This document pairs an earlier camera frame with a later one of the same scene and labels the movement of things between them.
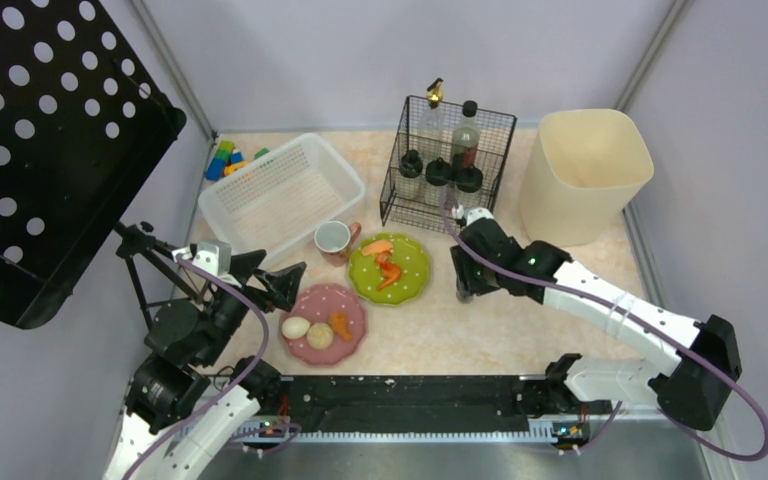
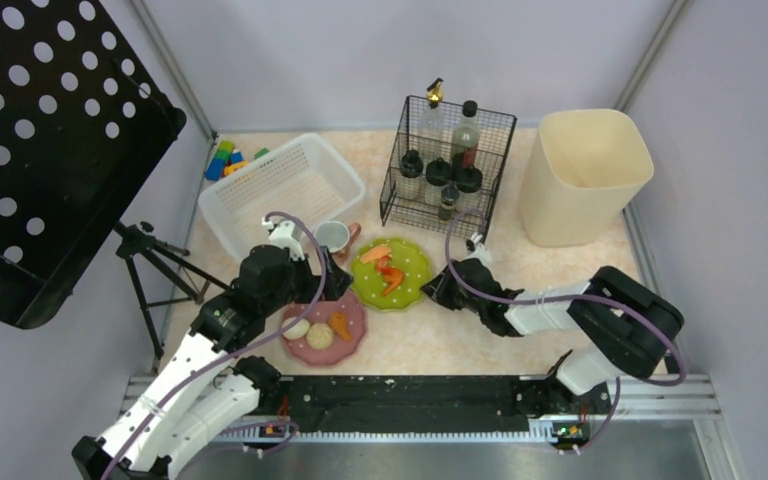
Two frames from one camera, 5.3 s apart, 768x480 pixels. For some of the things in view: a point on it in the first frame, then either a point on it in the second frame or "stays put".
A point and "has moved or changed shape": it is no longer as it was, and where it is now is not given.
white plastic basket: (277, 203) stays put
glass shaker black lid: (410, 169) stays put
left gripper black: (247, 285) → (330, 283)
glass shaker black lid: (438, 174) stays put
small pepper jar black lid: (465, 295) has moved or changed shape
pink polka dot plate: (316, 304) stays put
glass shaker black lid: (468, 185) stays put
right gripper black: (466, 273) → (450, 288)
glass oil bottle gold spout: (432, 127) stays put
